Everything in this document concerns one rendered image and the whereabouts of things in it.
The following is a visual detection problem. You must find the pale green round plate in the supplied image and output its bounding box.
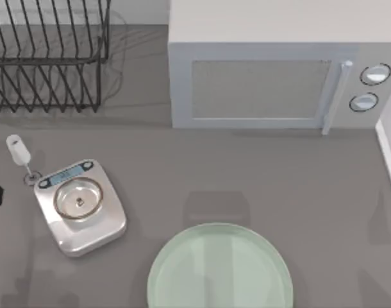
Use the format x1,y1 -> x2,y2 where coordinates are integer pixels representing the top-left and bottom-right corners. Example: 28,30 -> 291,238
146,223 -> 294,308

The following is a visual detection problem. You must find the pale microwave oven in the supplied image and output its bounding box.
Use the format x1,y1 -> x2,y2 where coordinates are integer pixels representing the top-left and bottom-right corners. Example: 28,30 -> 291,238
168,0 -> 391,135

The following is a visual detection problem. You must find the silver kitchen scale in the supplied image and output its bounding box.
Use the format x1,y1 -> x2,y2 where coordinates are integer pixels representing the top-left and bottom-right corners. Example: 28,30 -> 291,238
33,158 -> 128,258

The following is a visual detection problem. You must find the small microwave knob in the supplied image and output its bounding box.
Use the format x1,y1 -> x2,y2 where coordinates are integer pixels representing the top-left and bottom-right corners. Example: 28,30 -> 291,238
349,92 -> 379,113

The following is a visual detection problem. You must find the white handheld milk frother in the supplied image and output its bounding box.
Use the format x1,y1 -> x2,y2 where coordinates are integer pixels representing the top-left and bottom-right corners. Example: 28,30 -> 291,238
6,134 -> 42,184

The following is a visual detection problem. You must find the large microwave knob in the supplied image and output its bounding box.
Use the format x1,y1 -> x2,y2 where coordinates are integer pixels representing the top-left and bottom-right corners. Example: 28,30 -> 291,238
360,63 -> 391,86

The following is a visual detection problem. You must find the microwave door handle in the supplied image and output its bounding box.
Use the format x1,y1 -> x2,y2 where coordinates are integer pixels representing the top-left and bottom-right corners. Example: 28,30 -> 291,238
320,59 -> 353,136

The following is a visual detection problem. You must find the black wire dish rack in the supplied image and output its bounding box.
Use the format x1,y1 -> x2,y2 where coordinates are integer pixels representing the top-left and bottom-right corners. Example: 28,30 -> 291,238
0,0 -> 112,114

